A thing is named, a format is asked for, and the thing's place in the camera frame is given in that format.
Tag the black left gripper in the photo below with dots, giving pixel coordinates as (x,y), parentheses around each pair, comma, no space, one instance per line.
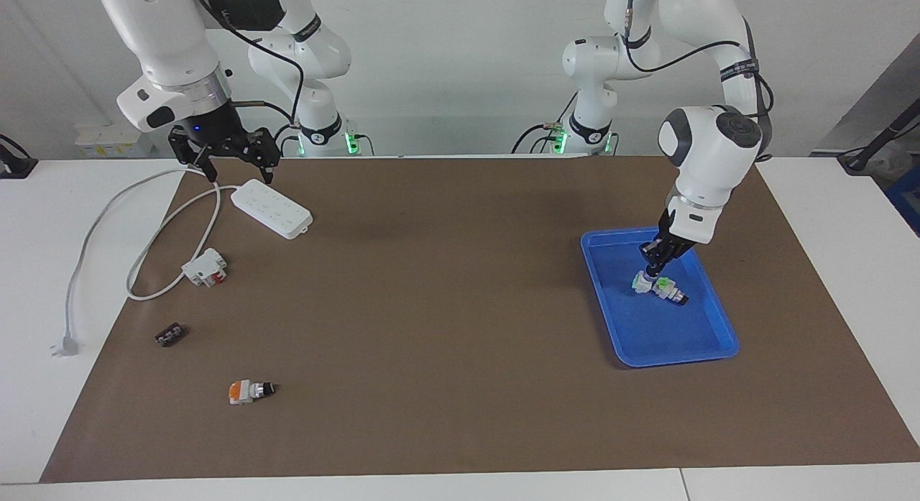
(667,246)

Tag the white boxes by wall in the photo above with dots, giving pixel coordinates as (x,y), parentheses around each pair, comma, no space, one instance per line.
(111,140)

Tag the white power strip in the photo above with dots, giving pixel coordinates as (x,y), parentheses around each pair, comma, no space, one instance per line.
(273,210)

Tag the orange selector switch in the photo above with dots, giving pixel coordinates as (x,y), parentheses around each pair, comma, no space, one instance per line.
(244,392)

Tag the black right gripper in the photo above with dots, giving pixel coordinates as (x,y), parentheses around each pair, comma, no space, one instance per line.
(214,131)

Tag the small black terminal block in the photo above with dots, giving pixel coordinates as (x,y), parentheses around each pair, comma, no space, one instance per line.
(171,336)

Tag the white and red contact block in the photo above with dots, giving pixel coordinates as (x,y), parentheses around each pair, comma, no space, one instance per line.
(205,267)

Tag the clear plastic bag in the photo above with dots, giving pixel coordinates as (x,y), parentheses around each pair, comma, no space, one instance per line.
(891,163)

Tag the green selector switch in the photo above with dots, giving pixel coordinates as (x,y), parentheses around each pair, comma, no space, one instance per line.
(670,291)
(641,283)

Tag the black stand pole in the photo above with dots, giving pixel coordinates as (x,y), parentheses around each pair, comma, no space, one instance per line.
(888,134)

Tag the blue crate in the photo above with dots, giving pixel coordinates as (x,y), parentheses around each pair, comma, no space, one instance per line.
(907,195)

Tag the brown table mat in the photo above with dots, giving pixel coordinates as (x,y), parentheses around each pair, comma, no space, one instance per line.
(460,343)

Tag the blue plastic tray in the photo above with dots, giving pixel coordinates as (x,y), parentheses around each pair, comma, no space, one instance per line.
(647,328)

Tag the black clamp base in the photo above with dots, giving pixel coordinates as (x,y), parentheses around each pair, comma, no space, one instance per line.
(14,167)

